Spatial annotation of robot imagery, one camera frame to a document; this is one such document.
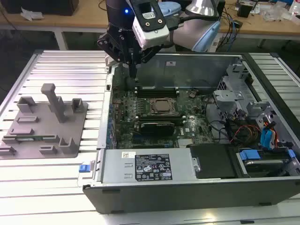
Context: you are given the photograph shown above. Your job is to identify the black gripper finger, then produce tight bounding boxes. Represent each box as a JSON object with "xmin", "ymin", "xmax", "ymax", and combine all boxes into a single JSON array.
[
  {"xmin": 134, "ymin": 44, "xmax": 163, "ymax": 80},
  {"xmin": 97, "ymin": 32, "xmax": 135, "ymax": 79}
]

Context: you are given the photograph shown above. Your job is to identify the green RAM stick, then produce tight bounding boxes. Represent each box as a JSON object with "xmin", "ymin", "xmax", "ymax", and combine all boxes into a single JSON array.
[{"xmin": 14, "ymin": 135, "xmax": 57, "ymax": 143}]

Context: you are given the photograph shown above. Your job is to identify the black RAM slot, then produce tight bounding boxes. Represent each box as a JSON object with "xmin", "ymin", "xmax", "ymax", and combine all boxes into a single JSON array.
[
  {"xmin": 135, "ymin": 85, "xmax": 179, "ymax": 92},
  {"xmin": 136, "ymin": 90, "xmax": 180, "ymax": 98}
]

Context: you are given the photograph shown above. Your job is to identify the grey case corner latch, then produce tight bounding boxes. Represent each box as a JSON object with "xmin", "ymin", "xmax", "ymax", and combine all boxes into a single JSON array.
[{"xmin": 104, "ymin": 54, "xmax": 118, "ymax": 71}]

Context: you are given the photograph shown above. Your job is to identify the wooden desk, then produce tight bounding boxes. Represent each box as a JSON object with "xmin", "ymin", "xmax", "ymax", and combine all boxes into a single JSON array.
[{"xmin": 0, "ymin": 0, "xmax": 300, "ymax": 51}]

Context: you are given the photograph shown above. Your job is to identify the metal socket cover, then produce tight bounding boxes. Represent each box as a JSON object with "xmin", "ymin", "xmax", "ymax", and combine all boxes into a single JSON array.
[{"xmin": 149, "ymin": 97, "xmax": 178, "ymax": 116}]

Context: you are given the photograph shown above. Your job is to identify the silver CPU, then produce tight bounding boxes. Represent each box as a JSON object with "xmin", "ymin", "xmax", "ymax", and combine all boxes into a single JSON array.
[{"xmin": 155, "ymin": 100, "xmax": 171, "ymax": 112}]

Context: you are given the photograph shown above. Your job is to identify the black graphics card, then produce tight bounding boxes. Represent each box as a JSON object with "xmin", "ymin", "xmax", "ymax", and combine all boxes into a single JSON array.
[{"xmin": 140, "ymin": 121, "xmax": 176, "ymax": 136}]

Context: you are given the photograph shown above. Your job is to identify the large black box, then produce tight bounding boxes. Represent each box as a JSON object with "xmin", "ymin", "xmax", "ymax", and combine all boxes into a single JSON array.
[{"xmin": 4, "ymin": 0, "xmax": 79, "ymax": 16}]

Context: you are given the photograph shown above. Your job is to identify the green motherboard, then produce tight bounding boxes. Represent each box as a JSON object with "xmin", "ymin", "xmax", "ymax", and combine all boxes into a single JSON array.
[{"xmin": 110, "ymin": 87, "xmax": 217, "ymax": 150}]

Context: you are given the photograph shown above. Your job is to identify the crumpled white paper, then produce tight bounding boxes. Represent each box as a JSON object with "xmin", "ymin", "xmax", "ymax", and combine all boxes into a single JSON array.
[{"xmin": 20, "ymin": 6, "xmax": 45, "ymax": 22}]

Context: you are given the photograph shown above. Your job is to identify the grey metal drive cage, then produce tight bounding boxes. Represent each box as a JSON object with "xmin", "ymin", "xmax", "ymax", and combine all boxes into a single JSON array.
[{"xmin": 212, "ymin": 61, "xmax": 277, "ymax": 122}]

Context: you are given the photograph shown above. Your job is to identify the silver finned heat sink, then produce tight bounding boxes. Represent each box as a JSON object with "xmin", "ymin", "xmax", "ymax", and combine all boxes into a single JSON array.
[{"xmin": 178, "ymin": 138, "xmax": 192, "ymax": 148}]

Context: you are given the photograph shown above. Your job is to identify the small black box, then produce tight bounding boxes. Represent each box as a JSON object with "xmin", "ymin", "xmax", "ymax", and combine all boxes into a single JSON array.
[{"xmin": 237, "ymin": 4, "xmax": 254, "ymax": 17}]

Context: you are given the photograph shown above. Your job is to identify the grey parts rack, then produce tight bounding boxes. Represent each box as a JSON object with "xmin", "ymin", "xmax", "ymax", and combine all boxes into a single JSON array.
[{"xmin": 0, "ymin": 82, "xmax": 90, "ymax": 160}]

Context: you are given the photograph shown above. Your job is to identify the silver power supply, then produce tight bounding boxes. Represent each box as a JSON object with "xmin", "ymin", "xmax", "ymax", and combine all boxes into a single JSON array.
[{"xmin": 100, "ymin": 148, "xmax": 197, "ymax": 185}]

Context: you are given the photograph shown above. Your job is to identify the clear plastic bags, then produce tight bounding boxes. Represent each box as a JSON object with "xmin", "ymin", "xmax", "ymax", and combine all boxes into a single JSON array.
[{"xmin": 262, "ymin": 4, "xmax": 300, "ymax": 24}]

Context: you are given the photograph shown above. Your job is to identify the blue disk carrier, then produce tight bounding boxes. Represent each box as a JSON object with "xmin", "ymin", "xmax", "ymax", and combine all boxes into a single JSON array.
[{"xmin": 239, "ymin": 150, "xmax": 261, "ymax": 162}]

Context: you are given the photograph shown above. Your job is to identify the black open PC case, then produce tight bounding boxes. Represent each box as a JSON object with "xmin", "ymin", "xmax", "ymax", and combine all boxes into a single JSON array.
[{"xmin": 82, "ymin": 52, "xmax": 300, "ymax": 214}]

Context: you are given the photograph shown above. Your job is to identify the black hard disk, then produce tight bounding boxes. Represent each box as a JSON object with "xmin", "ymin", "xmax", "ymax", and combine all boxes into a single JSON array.
[{"xmin": 243, "ymin": 159, "xmax": 285, "ymax": 178}]

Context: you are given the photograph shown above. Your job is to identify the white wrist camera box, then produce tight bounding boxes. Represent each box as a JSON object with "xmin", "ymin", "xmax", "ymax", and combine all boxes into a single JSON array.
[{"xmin": 131, "ymin": 0, "xmax": 170, "ymax": 50}]

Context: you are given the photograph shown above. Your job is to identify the blue cable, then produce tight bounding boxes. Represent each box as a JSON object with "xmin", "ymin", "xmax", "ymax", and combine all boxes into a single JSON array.
[{"xmin": 228, "ymin": 14, "xmax": 239, "ymax": 53}]

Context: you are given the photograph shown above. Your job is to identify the orange and red wire bundle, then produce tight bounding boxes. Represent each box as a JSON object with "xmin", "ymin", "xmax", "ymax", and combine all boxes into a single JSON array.
[{"xmin": 230, "ymin": 125, "xmax": 261, "ymax": 144}]

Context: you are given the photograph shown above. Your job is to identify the blue flat data wire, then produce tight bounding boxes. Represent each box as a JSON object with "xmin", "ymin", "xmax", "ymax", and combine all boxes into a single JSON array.
[{"xmin": 260, "ymin": 129, "xmax": 275, "ymax": 151}]

